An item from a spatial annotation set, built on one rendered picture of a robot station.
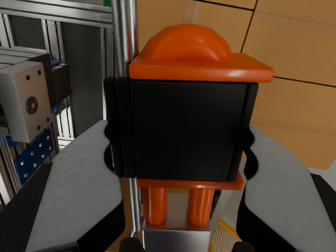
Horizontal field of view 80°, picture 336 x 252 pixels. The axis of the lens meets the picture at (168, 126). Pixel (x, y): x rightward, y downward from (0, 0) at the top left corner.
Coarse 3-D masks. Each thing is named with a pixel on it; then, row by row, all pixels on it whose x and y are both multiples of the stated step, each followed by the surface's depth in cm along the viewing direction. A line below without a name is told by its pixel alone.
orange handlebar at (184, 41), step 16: (160, 32) 11; (176, 32) 11; (192, 32) 11; (208, 32) 11; (144, 48) 12; (160, 48) 11; (176, 48) 11; (192, 48) 11; (208, 48) 11; (224, 48) 11; (144, 192) 17; (160, 192) 16; (192, 192) 17; (208, 192) 16; (144, 208) 18; (160, 208) 17; (192, 208) 17; (208, 208) 17
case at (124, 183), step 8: (120, 184) 89; (128, 192) 85; (184, 192) 89; (128, 200) 82; (128, 208) 78; (128, 216) 75; (128, 224) 73; (128, 232) 70; (120, 240) 67; (112, 248) 65; (208, 248) 68
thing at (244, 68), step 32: (160, 64) 10; (192, 64) 10; (224, 64) 10; (256, 64) 11; (160, 96) 11; (192, 96) 11; (224, 96) 11; (160, 128) 12; (192, 128) 12; (224, 128) 12; (160, 160) 13; (192, 160) 13; (224, 160) 13
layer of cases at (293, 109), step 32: (160, 0) 66; (192, 0) 66; (224, 0) 65; (256, 0) 66; (288, 0) 65; (320, 0) 65; (224, 32) 70; (256, 32) 70; (288, 32) 70; (320, 32) 70; (288, 64) 75; (320, 64) 75; (256, 96) 81; (288, 96) 81; (320, 96) 81; (288, 128) 88; (320, 128) 88; (320, 160) 96
